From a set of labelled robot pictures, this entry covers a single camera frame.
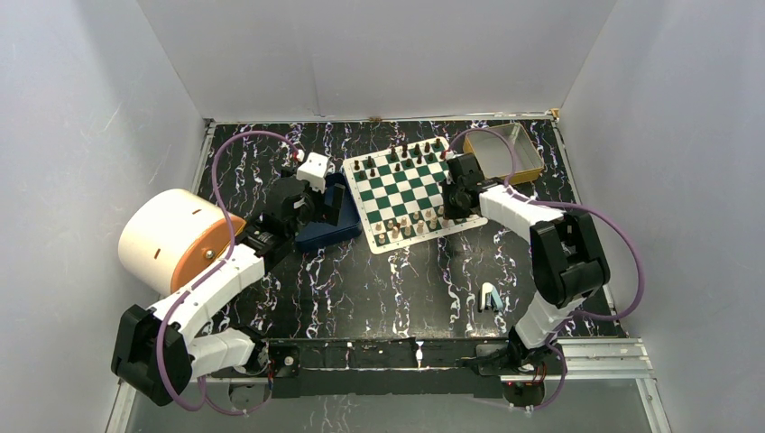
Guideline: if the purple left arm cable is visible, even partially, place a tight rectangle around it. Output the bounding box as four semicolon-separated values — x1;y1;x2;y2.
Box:
155;130;303;417

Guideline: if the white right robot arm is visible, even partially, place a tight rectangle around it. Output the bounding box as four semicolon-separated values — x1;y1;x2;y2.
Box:
440;153;611;373

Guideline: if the green white chess board mat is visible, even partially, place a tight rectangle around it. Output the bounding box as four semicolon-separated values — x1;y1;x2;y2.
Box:
342;136;488;254

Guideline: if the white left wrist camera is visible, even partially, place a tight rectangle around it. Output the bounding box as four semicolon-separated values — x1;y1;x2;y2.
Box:
296;152;329;193

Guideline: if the small white blue stapler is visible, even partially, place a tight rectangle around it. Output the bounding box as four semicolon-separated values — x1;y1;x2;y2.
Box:
478;282;503;313

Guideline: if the white orange cylindrical appliance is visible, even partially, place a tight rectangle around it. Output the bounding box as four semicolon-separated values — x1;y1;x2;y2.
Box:
118;189;230;297

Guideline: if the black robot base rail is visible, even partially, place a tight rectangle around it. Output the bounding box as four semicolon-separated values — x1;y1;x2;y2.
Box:
214;337;563;407

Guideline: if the gold tin box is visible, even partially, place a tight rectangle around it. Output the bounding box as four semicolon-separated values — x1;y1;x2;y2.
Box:
463;123;544;185

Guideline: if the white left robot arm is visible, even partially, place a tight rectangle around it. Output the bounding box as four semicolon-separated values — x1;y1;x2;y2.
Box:
111;174;346;406

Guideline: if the dark blue tin box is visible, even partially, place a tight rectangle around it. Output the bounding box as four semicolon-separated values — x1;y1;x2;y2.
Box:
293;173;364;254

